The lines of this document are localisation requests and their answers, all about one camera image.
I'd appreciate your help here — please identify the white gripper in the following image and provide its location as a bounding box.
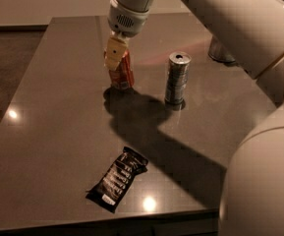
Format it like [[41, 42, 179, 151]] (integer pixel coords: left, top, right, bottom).
[[105, 0, 149, 71]]

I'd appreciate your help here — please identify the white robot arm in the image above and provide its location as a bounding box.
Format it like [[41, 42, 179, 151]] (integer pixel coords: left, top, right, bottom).
[[105, 0, 284, 236]]

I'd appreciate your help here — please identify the silver redbull can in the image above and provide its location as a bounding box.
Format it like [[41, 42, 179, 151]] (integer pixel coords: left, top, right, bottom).
[[165, 51, 192, 105]]

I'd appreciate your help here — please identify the metal napkin bucket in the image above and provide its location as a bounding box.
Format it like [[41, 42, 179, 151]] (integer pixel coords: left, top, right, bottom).
[[208, 36, 235, 63]]

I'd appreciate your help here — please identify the black snack bar wrapper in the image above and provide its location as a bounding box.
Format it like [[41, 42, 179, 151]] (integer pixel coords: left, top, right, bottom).
[[85, 147, 148, 213]]

